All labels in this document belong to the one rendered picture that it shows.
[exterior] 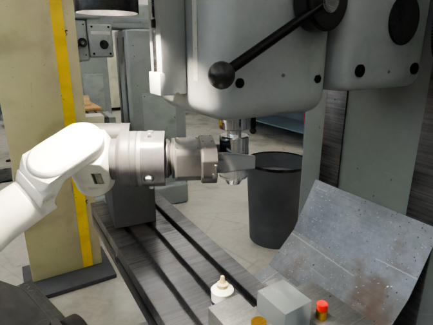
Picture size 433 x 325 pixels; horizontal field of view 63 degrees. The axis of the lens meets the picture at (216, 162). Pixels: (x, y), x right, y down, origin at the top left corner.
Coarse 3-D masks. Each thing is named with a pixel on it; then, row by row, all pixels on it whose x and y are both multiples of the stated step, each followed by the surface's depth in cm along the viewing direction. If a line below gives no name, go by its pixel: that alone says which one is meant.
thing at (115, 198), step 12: (108, 192) 106; (120, 192) 98; (132, 192) 100; (144, 192) 101; (108, 204) 111; (120, 204) 99; (132, 204) 101; (144, 204) 102; (120, 216) 100; (132, 216) 102; (144, 216) 103
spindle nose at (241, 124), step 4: (232, 120) 54; (236, 120) 54; (240, 120) 54; (244, 120) 54; (248, 120) 55; (224, 124) 54; (228, 124) 54; (232, 124) 54; (236, 124) 54; (240, 124) 54; (244, 124) 54; (248, 124) 55; (220, 128) 55; (224, 128) 55; (228, 128) 54; (232, 128) 54; (236, 128) 54; (240, 128) 54; (244, 128) 55; (248, 128) 55
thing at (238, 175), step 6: (222, 144) 56; (228, 144) 55; (234, 144) 55; (240, 144) 55; (246, 144) 56; (222, 150) 56; (228, 150) 55; (234, 150) 55; (240, 150) 55; (246, 150) 56; (222, 174) 57; (228, 174) 57; (234, 174) 56; (240, 174) 57; (246, 174) 58; (228, 180) 57; (234, 180) 57; (240, 180) 57
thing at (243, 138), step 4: (220, 136) 56; (224, 136) 56; (228, 136) 56; (232, 136) 56; (236, 136) 56; (240, 136) 56; (244, 136) 56; (248, 136) 56; (220, 140) 56; (224, 140) 55; (228, 140) 55; (232, 140) 55; (236, 140) 55; (240, 140) 55; (244, 140) 55; (248, 140) 56
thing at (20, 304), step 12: (0, 288) 130; (12, 288) 130; (0, 300) 123; (12, 300) 123; (24, 300) 123; (0, 312) 118; (12, 312) 118; (24, 312) 118; (36, 312) 118; (0, 324) 113; (12, 324) 113; (24, 324) 113; (36, 324) 102; (48, 324) 102; (60, 324) 107
